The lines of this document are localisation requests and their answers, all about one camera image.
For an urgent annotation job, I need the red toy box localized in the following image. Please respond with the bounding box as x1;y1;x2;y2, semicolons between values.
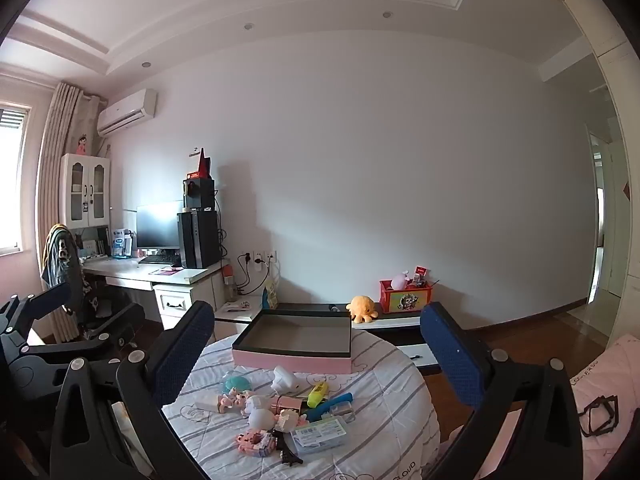
379;280;433;315

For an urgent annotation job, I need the beige curtain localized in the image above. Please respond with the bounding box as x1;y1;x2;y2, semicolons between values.
37;82;101;343

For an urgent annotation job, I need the white air conditioner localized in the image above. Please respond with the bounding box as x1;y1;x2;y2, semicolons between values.
96;88;158;137

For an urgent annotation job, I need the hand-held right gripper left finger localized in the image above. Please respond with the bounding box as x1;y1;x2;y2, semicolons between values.
50;301;216;480

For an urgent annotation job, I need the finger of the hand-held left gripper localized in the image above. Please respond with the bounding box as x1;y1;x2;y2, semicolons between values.
27;305;147;361
0;282;73;346

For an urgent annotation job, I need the white door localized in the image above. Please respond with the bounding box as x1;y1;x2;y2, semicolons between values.
589;135;626;311

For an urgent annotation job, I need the black computer tower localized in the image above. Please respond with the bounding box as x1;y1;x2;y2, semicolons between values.
177;209;221;269

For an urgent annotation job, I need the blue highlighter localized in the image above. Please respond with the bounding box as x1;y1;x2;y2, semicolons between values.
304;392;353;423

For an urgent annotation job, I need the pink block toy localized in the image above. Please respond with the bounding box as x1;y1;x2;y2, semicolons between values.
236;430;277;458

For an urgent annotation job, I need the teal brush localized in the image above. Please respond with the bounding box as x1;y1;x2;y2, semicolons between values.
221;372;254;396

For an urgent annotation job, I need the white nightstand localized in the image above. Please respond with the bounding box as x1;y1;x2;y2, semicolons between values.
214;296;263;333

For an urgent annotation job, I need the white glass-door cabinet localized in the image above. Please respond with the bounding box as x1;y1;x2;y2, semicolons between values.
60;153;112;231

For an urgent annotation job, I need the orange octopus plush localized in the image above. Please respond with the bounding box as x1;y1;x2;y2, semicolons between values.
346;295;381;323

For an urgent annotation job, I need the small clear case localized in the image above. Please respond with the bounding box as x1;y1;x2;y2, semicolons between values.
327;402;357;423

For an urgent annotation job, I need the black speaker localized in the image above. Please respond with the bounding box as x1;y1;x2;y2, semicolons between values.
182;177;217;211

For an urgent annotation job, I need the black clip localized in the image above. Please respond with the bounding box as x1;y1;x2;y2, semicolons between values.
276;435;304;465

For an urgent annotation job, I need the blue white box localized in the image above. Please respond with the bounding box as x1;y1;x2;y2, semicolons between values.
111;228;132;258

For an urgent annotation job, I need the black office chair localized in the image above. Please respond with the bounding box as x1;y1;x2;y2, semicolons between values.
42;255;146;348

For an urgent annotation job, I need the white label packet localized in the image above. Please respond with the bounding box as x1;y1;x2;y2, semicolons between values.
290;416;349;456

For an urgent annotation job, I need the white plug adapter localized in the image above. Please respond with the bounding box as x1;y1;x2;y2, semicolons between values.
272;366;300;395

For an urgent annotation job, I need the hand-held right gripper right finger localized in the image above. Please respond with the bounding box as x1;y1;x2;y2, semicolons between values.
420;301;583;480

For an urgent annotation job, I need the red triangular ornament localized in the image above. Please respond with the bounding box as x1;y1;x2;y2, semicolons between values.
186;147;212;180

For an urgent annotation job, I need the black monitor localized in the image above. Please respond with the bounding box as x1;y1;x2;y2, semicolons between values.
136;200;185;256

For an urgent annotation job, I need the window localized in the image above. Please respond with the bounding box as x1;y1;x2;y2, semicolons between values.
0;102;33;256

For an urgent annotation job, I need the white desk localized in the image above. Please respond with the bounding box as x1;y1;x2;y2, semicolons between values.
80;255;231;331

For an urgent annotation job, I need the pink storage box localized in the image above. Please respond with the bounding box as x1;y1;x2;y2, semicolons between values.
231;308;354;375

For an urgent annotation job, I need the dark printed jacket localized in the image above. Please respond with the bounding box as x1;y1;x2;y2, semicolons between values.
41;223;83;311

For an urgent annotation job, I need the pig figurine toy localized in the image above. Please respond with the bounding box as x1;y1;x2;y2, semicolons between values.
216;392;251;415

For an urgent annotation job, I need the black eyeglass frame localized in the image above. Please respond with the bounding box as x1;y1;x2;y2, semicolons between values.
577;395;621;437

